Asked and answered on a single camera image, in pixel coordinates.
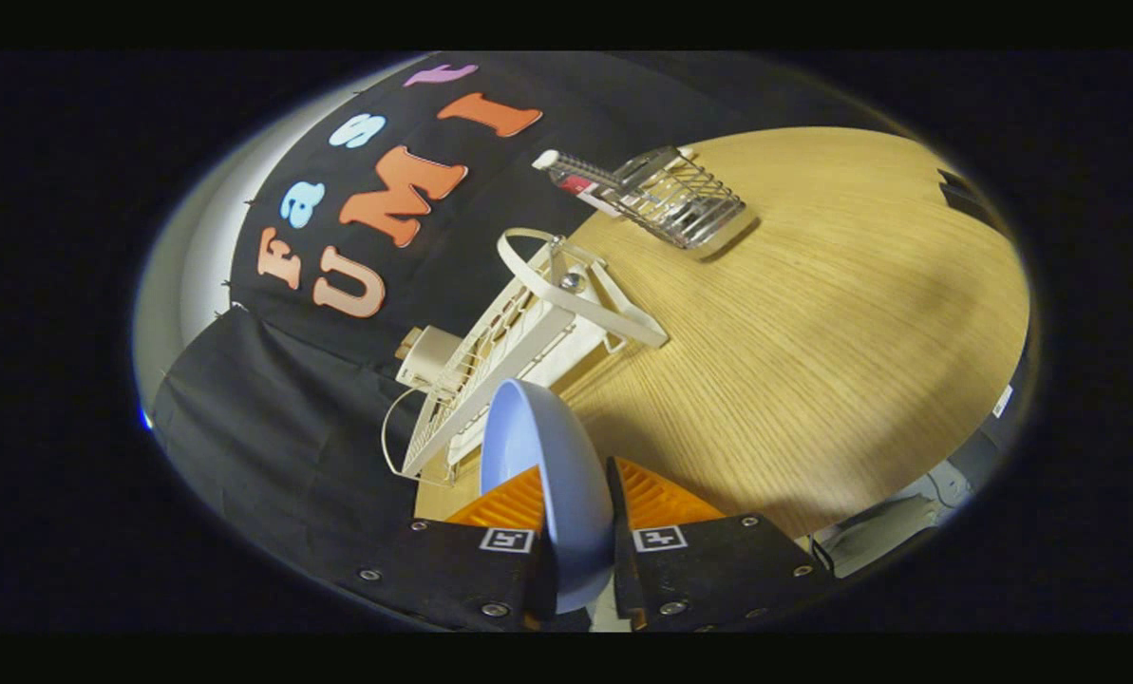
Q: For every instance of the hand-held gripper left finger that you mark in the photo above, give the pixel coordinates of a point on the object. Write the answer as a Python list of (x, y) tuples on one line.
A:
[(452, 575)]

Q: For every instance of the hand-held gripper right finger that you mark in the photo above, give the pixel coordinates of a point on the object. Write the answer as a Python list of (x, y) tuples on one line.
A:
[(718, 570)]

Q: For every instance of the light blue plate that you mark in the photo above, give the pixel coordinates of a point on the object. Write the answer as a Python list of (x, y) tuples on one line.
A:
[(547, 446)]

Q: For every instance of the white toaster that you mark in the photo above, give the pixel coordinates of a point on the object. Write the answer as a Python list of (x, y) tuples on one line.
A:
[(430, 358)]

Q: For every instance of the black backdrop cloth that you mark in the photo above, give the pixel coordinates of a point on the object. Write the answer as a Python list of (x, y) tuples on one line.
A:
[(272, 427)]

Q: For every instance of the clear bottle with red label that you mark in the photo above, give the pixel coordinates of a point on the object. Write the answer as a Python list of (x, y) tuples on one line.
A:
[(575, 182)]

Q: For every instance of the black boxy object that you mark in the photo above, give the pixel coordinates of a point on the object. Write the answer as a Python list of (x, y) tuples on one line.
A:
[(970, 201)]

